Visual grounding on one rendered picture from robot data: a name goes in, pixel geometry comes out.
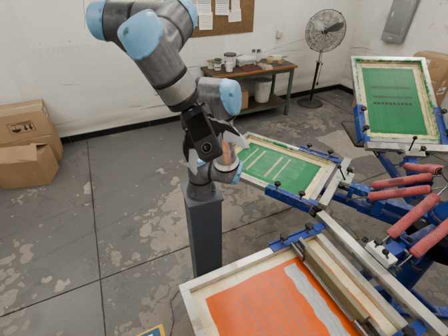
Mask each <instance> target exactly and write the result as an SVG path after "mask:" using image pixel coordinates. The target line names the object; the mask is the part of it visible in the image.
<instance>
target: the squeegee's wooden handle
mask: <svg viewBox="0 0 448 336"><path fill-rule="evenodd" d="M303 255H304V256H305V257H304V260H305V261H306V262H308V264H309V265H310V266H311V268H312V269H313V270H314V271H315V272H316V274H317V275H318V276H319V277H320V279H321V280H322V281H323V282H324V284H326V286H327V287H328V288H329V290H330V291H331V292H332V294H334V296H335V297H336V298H337V300H338V301H339V302H340V303H341V304H342V306H343V307H344V308H345V309H346V310H347V312H348V313H349V314H350V316H352V318H353V321H354V320H358V322H359V323H360V324H361V326H362V325H364V324H365V323H366V321H367V320H368V318H370V316H369V314H368V313H367V312H366V311H365V310H364V308H362V306H361V305H360V304H359V303H358V302H357V301H356V299H355V298H354V297H353V296H352V294H350V292H348V290H347V289H346V288H345V287H344V286H343V284H342V283H341V282H340V281H339V280H338V278H336V276H334V274H333V273H332V272H331V271H330V269H329V268H328V267H327V266H326V265H325V264H324V262H322V260H321V259H320V258H319V257H318V256H317V254H316V253H315V252H314V251H313V250H312V248H310V246H308V247H306V248H304V251H303Z"/></svg>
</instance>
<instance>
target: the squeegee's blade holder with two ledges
mask: <svg viewBox="0 0 448 336"><path fill-rule="evenodd" d="M303 263H304V264H305V265H306V267H307V268H308V269H309V270H310V272H311V273H312V274H313V275H314V277H315V278H316V279H317V280H318V282H319V283H320V284H321V285H322V287H323V288H324V289H325V290H326V292H327V293H328V294H329V295H330V297H331V298H332V299H333V300H334V302H335V303H336V304H337V305H338V307H339V308H340V309H341V310H342V312H343V313H344V314H345V315H346V317H347V318H348V320H350V322H352V321H353V318H352V316H350V314H349V313H348V312H347V310H346V309H345V308H344V307H343V306H342V304H341V303H340V302H339V301H338V300H337V298H336V297H335V296H334V294H332V292H331V291H330V290H329V288H328V287H327V286H326V284H324V282H323V281H322V280H321V279H320V277H319V276H318V275H317V274H316V272H315V271H314V270H313V269H312V268H311V266H310V265H309V264H308V262H306V261H304V262H303Z"/></svg>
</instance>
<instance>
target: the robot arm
mask: <svg viewBox="0 0 448 336"><path fill-rule="evenodd" d="M85 19H86V24H87V27H88V29H89V31H90V33H91V34H92V36H94V38H96V39H98V40H101V41H105V42H110V41H111V42H114V43H115V44H116V45H117V46H118V47H119V48H120V49H121V50H122V51H124V52H125V53H126V54H127V55H128V56H129V57H130V58H131V59H132V60H133V61H134V62H135V64H136V65H137V66H138V68H139V69H140V70H141V72H142V74H144V76H145V77H146V79H147V80H148V82H149V83H150V84H151V86H152V87H153V88H154V90H155V91H154V95H155V96H158V95H159V96H160V98H161V100H162V101H163V102H164V104H166V105H167V106H168V108H169V110H170V111H171V112H174V113H176V112H180V111H181V112H182V113H181V114H180V118H181V124H182V129H183V130H184V131H185V134H184V138H185V139H184V140H183V144H182V146H183V154H184V156H185V158H186V161H187V168H188V174H189V182H188V185H187V195H188V197H189V198H190V199H192V200H194V201H207V200H210V199H211V198H213V197H214V195H215V193H216V187H215V184H214V181H216V182H221V183H228V184H232V185H236V184H238V182H239V179H240V176H241V171H242V168H243V162H242V161H241V160H239V158H238V156H237V155H236V154H235V144H236V145H237V146H241V147H242V148H244V149H250V146H249V144H248V142H247V140H246V139H245V138H244V137H243V136H242V135H241V134H240V133H239V132H238V130H236V128H234V126H233V120H234V118H236V116H237V115H238V114H239V112H240V110H241V103H242V102H241V100H242V94H241V88H240V85H239V84H238V82H236V81H235V80H231V79H226V78H223V79H220V78H212V77H199V76H192V75H191V74H190V72H189V70H188V68H187V67H186V66H185V64H184V62H183V60H182V58H181V57H180V55H179V52H180V50H181V49H182V48H183V46H184V44H185V43H186V42H187V40H188V38H190V36H192V34H193V32H194V28H195V27H196V25H197V20H198V14H197V10H196V8H195V6H194V4H193V2H192V1H191V0H164V2H150V1H110V0H104V1H93V2H91V3H90V4H89V5H88V7H87V10H86V14H85Z"/></svg>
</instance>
